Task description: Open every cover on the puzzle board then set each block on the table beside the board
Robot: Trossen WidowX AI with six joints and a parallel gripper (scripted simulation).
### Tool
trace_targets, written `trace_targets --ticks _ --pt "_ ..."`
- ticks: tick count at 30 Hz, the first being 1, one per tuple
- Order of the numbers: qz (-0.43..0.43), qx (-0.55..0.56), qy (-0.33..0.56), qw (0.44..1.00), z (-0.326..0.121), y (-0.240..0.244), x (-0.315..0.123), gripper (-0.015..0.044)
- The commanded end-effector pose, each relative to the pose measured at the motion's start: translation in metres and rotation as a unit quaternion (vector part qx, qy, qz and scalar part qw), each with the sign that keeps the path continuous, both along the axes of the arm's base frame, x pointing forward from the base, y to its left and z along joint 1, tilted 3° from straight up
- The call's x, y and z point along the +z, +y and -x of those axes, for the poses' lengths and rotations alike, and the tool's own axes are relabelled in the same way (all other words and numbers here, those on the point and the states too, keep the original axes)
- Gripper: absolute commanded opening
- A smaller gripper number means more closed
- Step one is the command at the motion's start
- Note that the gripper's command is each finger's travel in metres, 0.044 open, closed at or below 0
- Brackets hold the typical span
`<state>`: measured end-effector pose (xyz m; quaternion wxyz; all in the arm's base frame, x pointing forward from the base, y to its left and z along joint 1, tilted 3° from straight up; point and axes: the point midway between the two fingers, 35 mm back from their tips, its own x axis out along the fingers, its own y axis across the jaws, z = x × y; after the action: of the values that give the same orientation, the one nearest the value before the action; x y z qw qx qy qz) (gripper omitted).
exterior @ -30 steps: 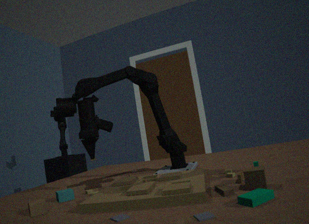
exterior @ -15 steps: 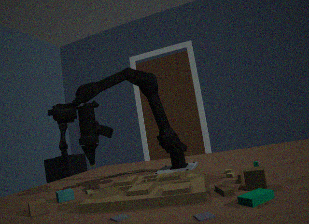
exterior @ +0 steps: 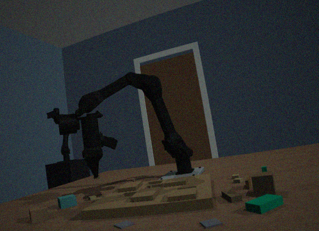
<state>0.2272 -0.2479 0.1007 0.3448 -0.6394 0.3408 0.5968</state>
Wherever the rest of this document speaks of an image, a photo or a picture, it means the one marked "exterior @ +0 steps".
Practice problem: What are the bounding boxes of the tan wooden puzzle board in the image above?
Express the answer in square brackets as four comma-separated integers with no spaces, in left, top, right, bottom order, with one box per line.
[81,173,214,221]

